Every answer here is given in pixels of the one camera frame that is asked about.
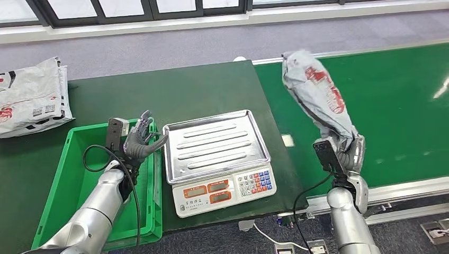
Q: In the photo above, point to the green conveyor belt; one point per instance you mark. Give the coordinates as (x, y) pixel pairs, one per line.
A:
(403, 122)

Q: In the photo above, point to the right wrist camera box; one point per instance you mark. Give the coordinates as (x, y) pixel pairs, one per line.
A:
(326, 156)

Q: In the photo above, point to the floor socket box with plug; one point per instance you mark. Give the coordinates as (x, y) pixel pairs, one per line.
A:
(436, 232)

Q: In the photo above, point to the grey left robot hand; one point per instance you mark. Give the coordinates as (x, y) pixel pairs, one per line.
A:
(138, 147)

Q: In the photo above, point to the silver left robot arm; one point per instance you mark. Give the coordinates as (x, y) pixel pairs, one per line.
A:
(94, 210)

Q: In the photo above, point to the green plastic crate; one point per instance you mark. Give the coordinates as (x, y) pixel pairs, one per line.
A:
(70, 164)

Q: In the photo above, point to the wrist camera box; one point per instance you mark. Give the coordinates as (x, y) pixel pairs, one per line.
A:
(326, 156)
(114, 133)

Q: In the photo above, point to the grey parcel bag red print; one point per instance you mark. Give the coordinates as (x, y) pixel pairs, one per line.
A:
(322, 94)

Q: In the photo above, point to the white parcel bag black stripes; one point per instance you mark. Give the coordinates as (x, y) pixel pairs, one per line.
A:
(21, 130)

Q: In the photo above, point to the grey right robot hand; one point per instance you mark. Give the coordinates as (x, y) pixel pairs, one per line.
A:
(356, 154)

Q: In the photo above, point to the floor power socket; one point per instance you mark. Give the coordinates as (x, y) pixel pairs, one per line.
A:
(317, 248)
(284, 250)

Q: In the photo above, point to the white parcel bag red print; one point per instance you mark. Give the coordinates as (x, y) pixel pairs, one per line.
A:
(31, 91)

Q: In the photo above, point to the electronic scale with steel tray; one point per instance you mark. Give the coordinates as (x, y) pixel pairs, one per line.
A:
(214, 147)

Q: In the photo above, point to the dark framed window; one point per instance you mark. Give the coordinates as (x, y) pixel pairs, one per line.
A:
(147, 10)

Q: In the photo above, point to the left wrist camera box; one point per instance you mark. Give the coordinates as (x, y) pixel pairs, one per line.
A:
(114, 133)

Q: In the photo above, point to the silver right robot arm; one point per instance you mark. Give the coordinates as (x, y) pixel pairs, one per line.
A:
(347, 224)

